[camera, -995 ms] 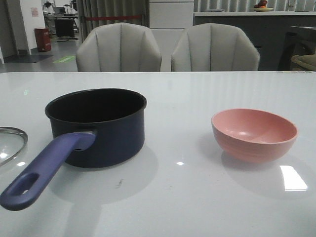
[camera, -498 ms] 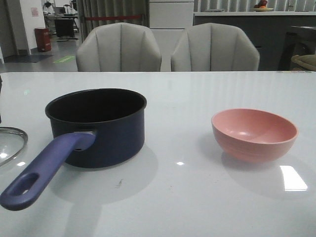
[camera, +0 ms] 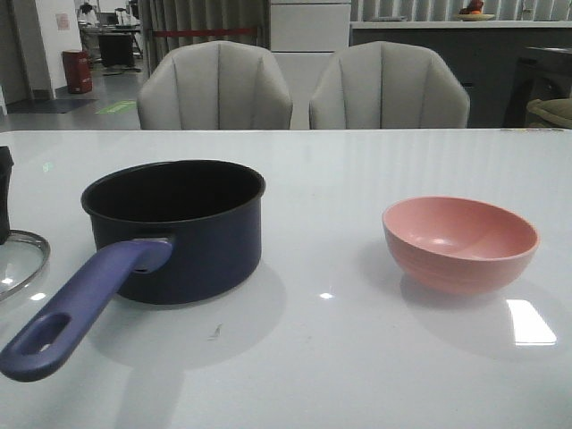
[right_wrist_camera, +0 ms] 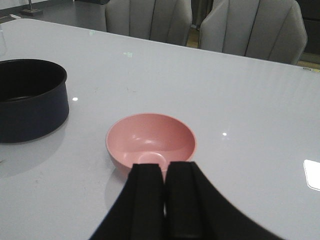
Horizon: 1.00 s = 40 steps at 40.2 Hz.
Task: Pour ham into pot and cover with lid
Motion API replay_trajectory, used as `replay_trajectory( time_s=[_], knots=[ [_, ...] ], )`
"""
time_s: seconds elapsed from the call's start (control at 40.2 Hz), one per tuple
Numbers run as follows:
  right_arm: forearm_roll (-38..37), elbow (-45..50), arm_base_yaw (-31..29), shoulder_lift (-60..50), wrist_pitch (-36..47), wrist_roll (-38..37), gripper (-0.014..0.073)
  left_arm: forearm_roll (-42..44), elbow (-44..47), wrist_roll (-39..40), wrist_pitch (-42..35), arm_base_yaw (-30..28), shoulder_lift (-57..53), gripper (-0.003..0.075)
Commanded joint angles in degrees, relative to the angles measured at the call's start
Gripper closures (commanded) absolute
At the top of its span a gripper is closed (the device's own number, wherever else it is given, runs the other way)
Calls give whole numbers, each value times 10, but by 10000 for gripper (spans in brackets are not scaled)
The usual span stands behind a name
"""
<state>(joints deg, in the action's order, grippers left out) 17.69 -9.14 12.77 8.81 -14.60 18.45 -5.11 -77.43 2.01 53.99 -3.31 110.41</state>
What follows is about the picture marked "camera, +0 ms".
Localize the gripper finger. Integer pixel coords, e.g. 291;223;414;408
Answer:
0;146;13;245

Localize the glass lid blue knob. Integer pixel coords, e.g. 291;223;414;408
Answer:
1;230;51;300

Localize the pink bowl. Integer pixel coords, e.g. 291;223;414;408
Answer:
382;196;540;295

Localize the red trash bin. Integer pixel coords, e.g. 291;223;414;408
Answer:
62;50;93;94

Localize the black office desk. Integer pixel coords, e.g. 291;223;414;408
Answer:
97;30;141;72

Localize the dark blue saucepan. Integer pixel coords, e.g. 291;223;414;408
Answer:
1;160;265;382

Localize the red barrier belt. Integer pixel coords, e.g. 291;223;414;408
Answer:
151;27;258;38

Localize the grey curtain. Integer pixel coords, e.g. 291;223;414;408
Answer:
139;0;270;73

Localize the left beige chair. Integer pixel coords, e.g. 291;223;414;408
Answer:
137;41;293;130

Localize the beige chair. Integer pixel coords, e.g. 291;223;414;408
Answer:
308;41;470;130
137;41;293;130

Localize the white refrigerator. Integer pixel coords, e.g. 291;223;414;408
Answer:
269;1;351;130

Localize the right beige chair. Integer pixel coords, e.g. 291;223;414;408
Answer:
308;41;470;130

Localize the fruit plate on counter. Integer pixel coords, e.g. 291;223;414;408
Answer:
455;0;495;21

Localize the dark grey counter cabinet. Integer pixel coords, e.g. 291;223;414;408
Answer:
350;21;571;128

